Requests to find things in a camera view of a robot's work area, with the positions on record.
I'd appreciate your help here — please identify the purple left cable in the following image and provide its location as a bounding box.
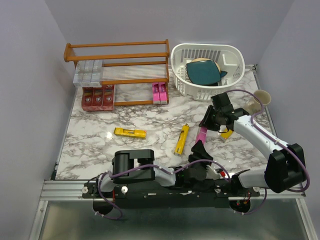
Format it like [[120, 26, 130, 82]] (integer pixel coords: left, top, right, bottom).
[[97, 159, 232, 220]]

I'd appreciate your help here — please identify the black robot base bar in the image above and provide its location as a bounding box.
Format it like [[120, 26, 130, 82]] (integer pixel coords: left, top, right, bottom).
[[82, 178, 261, 216]]

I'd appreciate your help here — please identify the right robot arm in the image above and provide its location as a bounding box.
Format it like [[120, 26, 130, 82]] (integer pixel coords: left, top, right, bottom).
[[199, 105, 311, 196]]

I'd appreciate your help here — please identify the orange wooden three-tier shelf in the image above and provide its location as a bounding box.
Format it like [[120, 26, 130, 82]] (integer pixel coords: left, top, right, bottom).
[[63, 39, 170, 107]]

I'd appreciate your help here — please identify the beige ceramic mug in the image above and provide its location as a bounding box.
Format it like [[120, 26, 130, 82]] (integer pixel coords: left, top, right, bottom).
[[246, 89, 272, 115]]

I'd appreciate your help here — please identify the teal square plate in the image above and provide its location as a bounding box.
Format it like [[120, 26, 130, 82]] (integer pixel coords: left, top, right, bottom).
[[186, 61, 222, 86]]

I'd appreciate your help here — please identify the beige round plate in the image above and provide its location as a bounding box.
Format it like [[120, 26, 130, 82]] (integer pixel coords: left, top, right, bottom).
[[191, 57, 221, 72]]

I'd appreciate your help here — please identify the yellow toothpaste box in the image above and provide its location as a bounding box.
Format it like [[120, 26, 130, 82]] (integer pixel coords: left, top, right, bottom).
[[113, 127, 147, 139], [174, 123, 190, 156], [219, 130, 233, 142]]

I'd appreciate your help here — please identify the white plastic basket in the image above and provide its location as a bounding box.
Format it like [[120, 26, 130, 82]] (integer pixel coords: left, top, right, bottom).
[[170, 43, 245, 101]]

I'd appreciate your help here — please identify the silver toothpaste box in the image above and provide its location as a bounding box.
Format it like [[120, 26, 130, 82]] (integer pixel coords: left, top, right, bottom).
[[81, 60, 94, 87], [90, 59, 103, 88], [73, 60, 86, 88]]

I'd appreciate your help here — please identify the red 3D toothpaste box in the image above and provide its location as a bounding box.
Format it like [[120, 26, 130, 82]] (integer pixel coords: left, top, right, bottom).
[[81, 87, 94, 112], [92, 87, 104, 111], [102, 84, 115, 111]]

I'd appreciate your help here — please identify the large pink toothpaste box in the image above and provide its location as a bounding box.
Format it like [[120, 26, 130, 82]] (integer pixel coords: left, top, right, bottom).
[[195, 126, 208, 145]]

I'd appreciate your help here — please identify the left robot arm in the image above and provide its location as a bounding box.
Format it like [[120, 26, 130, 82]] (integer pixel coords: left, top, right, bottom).
[[93, 140, 220, 198]]

